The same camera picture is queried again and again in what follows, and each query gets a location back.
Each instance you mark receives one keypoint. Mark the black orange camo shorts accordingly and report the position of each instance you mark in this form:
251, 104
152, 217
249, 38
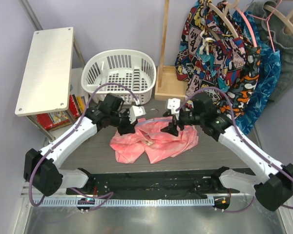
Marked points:
239, 71

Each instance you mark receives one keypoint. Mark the thin pink wire hanger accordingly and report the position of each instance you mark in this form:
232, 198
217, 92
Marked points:
262, 12

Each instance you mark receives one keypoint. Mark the lilac plastic hanger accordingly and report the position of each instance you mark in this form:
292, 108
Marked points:
145, 121

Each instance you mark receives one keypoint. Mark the comic print shorts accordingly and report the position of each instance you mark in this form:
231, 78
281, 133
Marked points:
195, 60

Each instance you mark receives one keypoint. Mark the beige wooden hanger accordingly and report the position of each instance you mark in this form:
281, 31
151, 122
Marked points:
222, 11
287, 20

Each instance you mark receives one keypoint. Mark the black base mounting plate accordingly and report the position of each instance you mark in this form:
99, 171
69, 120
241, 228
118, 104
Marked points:
170, 185

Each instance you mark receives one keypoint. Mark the slotted white cable duct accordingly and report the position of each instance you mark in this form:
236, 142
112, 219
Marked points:
86, 202

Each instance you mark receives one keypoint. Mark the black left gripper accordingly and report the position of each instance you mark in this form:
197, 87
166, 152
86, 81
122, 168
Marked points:
129, 127

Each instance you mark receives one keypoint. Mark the white side shelf table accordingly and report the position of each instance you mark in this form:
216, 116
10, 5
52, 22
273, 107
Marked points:
49, 78

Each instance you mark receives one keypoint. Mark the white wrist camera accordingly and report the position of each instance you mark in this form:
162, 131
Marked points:
172, 105
135, 112

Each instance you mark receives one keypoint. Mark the grey green shorts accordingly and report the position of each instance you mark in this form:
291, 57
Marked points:
283, 43

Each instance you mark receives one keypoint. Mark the white plastic laundry basket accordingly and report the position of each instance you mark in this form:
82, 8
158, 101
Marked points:
133, 69

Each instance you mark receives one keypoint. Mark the pink patterned shorts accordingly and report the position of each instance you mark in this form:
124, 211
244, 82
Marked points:
150, 140

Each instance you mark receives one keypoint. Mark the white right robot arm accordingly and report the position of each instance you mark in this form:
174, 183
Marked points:
272, 181

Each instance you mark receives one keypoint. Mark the red book stack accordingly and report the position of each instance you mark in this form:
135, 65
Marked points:
56, 120

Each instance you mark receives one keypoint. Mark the blue patterned shorts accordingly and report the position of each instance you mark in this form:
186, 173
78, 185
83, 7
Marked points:
269, 73

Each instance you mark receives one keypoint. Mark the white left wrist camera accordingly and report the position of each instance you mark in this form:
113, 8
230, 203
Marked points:
135, 112

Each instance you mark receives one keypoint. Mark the pink plastic hanger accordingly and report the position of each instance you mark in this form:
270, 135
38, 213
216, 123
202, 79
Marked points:
246, 24

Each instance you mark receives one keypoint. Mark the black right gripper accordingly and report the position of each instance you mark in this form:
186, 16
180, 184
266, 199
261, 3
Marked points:
172, 128

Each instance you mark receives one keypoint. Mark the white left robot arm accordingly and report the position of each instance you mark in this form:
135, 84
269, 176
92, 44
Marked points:
42, 168

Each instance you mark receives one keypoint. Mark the beige wooden hanger far right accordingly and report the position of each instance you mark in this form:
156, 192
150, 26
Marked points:
287, 20

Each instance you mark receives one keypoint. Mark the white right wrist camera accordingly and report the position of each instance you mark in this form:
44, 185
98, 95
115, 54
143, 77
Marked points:
172, 105

